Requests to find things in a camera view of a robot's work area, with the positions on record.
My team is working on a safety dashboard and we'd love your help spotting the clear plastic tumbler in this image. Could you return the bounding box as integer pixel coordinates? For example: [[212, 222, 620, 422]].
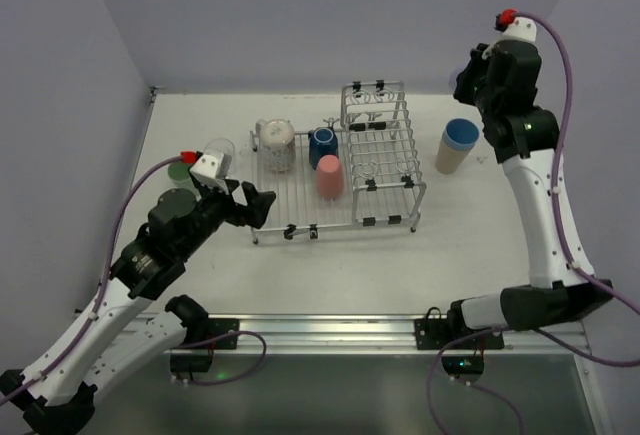
[[204, 138, 236, 178]]

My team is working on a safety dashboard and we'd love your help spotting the green plastic cup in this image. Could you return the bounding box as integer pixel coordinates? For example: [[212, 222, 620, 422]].
[[167, 162, 196, 192]]

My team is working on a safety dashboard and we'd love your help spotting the light blue plastic cup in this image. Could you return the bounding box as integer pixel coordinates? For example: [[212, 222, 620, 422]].
[[442, 118, 480, 151]]

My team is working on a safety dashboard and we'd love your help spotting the pink plastic cup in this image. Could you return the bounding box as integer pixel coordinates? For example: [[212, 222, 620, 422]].
[[315, 155, 344, 200]]

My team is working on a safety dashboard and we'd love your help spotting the beige plastic cup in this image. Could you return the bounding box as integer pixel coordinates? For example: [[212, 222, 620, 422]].
[[434, 138, 470, 175]]

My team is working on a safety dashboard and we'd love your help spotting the lavender plastic cup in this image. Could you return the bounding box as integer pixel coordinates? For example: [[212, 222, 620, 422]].
[[449, 70, 461, 89]]

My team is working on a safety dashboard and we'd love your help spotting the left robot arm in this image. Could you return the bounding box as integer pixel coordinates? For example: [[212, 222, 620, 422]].
[[1, 180, 276, 434]]

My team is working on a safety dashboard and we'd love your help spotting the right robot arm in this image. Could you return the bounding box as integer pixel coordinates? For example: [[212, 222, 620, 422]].
[[448, 40, 612, 331]]

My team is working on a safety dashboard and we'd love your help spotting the white floral ceramic mug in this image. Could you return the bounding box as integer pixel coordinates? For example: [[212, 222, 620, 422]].
[[255, 119, 296, 172]]

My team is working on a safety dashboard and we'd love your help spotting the dark blue ceramic mug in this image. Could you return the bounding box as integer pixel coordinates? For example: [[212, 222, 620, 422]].
[[308, 127, 339, 170]]

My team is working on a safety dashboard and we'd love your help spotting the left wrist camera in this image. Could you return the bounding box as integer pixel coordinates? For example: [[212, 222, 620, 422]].
[[180, 150, 233, 192]]

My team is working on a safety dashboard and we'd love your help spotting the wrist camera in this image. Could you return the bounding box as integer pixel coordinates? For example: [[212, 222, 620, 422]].
[[180, 150, 233, 192], [491, 9, 537, 56]]

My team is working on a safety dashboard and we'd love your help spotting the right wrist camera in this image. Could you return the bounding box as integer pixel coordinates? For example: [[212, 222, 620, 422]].
[[491, 9, 537, 56]]

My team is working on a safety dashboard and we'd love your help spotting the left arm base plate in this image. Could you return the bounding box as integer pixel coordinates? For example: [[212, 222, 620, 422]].
[[178, 317, 240, 351]]

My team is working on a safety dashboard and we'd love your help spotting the silver wire dish rack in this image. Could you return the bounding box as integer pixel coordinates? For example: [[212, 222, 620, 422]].
[[250, 80, 427, 242]]

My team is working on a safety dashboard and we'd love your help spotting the aluminium mounting rail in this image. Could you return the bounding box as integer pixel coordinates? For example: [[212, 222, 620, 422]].
[[124, 312, 586, 356]]

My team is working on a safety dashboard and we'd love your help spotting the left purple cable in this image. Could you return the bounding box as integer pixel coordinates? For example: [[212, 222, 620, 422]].
[[0, 152, 269, 406]]

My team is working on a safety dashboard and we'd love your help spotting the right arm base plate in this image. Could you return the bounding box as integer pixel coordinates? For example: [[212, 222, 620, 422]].
[[413, 317, 506, 351]]

